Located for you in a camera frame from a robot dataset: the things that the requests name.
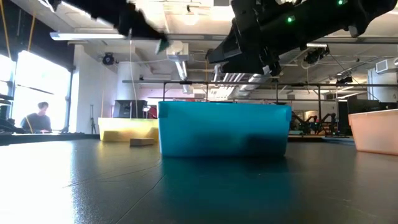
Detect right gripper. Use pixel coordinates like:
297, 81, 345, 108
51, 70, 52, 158
206, 0, 290, 77

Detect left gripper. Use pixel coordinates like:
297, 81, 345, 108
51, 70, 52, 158
49, 0, 169, 42

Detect small dark green block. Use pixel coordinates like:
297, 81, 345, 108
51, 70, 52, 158
155, 38, 171, 55

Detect blue plastic bin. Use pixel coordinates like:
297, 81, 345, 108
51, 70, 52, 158
157, 100, 293, 157

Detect yellow block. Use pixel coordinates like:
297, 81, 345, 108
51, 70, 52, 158
101, 130, 126, 143

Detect salmon block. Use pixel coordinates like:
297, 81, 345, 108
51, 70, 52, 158
129, 137, 157, 147

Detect pink plastic bin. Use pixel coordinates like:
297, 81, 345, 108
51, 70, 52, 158
348, 108, 398, 156

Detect white ceiling pipes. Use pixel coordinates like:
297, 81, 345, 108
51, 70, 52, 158
214, 63, 249, 99

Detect white ceiling box unit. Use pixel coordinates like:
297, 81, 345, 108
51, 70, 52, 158
165, 40, 190, 62

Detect globe ceiling lamp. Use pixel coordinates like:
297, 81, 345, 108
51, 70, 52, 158
181, 10, 200, 27

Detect white round column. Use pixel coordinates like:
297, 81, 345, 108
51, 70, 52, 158
116, 61, 141, 101

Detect yellow plastic bin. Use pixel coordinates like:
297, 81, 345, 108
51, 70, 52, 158
98, 117, 160, 143

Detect black tripod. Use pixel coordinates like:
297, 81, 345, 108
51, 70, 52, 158
89, 104, 98, 132

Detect dark background screen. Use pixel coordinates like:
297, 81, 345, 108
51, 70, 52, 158
337, 98, 398, 114

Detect person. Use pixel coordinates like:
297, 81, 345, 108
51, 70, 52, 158
19, 101, 53, 134

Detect dark machine silhouette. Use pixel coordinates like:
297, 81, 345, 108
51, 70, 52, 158
0, 94, 24, 135

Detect silver ceiling duct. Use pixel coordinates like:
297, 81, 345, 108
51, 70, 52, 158
238, 62, 308, 99

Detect white hanging cord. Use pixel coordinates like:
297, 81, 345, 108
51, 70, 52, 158
129, 29, 139, 119

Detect yellow hanging cable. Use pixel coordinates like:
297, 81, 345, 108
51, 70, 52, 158
27, 0, 39, 53
0, 0, 11, 60

